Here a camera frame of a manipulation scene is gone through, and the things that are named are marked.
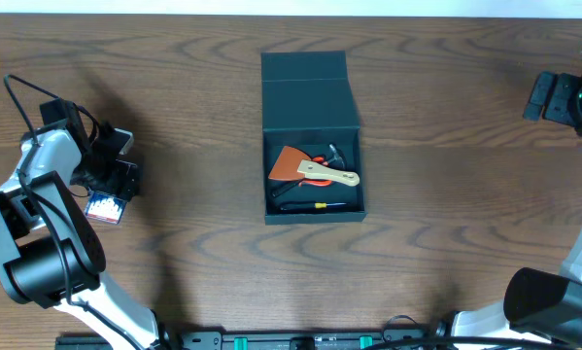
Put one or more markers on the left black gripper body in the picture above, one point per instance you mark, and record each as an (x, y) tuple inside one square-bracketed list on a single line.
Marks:
[(122, 180)]

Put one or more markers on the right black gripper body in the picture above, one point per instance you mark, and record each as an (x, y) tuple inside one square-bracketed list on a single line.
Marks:
[(564, 102)]

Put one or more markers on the blue precision screwdriver set case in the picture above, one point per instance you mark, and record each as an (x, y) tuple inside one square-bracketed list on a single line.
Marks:
[(104, 207)]

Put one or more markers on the orange scraper wooden handle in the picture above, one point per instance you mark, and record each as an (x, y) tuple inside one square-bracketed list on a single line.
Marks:
[(315, 171)]

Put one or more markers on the black yellow screwdriver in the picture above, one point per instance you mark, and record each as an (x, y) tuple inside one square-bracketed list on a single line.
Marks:
[(304, 206)]

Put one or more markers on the dark green gift box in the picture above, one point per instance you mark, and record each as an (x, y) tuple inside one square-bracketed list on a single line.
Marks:
[(307, 103)]

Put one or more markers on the red handled cutting pliers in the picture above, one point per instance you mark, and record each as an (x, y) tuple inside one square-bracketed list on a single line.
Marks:
[(316, 183)]

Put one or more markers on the small claw hammer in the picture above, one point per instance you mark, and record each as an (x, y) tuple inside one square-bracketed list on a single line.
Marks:
[(336, 154)]

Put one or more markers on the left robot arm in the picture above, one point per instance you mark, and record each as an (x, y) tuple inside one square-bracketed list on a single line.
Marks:
[(49, 253)]

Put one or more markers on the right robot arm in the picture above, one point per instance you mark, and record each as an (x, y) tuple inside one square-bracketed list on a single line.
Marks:
[(539, 309)]

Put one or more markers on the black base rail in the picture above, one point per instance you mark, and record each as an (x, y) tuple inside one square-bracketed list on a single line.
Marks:
[(292, 340)]

